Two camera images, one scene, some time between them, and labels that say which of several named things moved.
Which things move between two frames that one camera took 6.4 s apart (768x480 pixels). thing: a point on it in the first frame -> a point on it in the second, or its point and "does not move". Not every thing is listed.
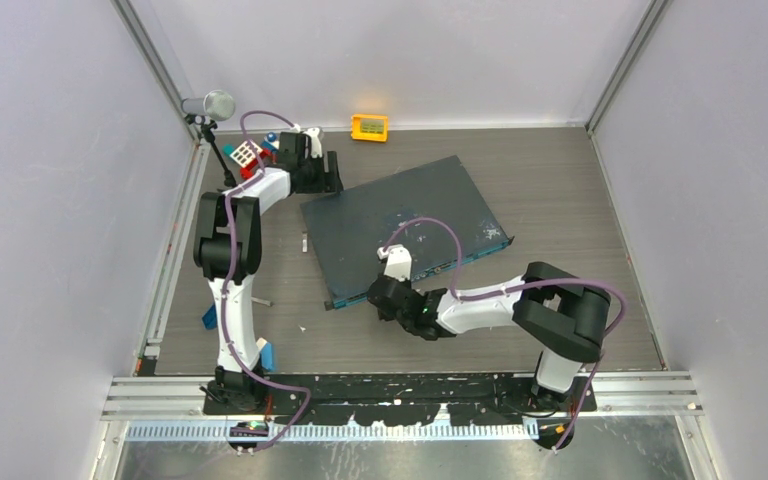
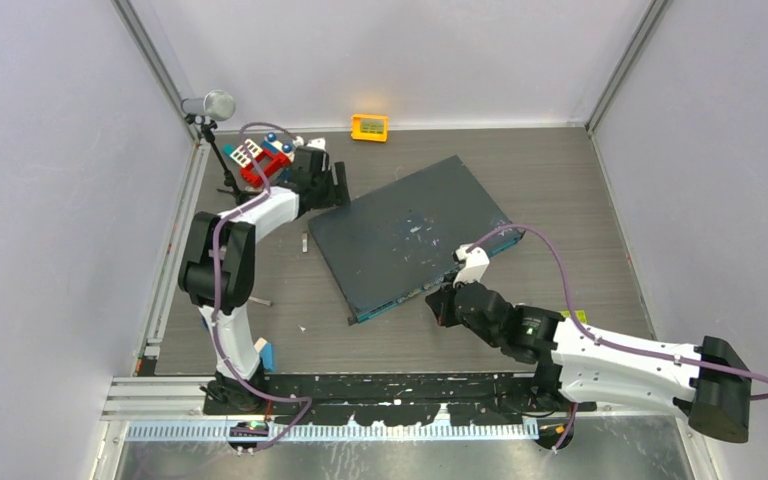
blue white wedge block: x=265 y=349 does not move
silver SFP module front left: x=263 y=302 does not move
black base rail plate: x=409 y=399 does not move
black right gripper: x=383 y=314 -> x=441 y=302
